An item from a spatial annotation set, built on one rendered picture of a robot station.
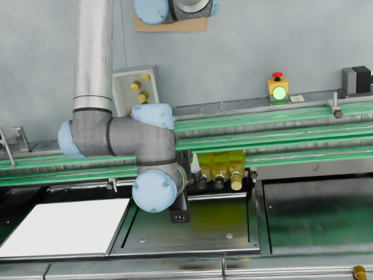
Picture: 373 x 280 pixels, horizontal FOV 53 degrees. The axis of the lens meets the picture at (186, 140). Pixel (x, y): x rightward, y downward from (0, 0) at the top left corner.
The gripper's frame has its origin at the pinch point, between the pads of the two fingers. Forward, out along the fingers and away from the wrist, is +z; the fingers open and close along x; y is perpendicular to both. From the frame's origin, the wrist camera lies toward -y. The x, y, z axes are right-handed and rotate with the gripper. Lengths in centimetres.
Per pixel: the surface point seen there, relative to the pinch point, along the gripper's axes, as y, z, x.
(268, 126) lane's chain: 8, 46, -24
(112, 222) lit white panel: -19.5, 28.2, 33.8
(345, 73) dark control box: 24, 48, -54
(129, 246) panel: -24.4, 16.1, 24.3
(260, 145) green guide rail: 1.5, 39.9, -20.6
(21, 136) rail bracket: 15, 46, 76
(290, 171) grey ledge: -11, 53, -31
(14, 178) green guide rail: -3, 46, 83
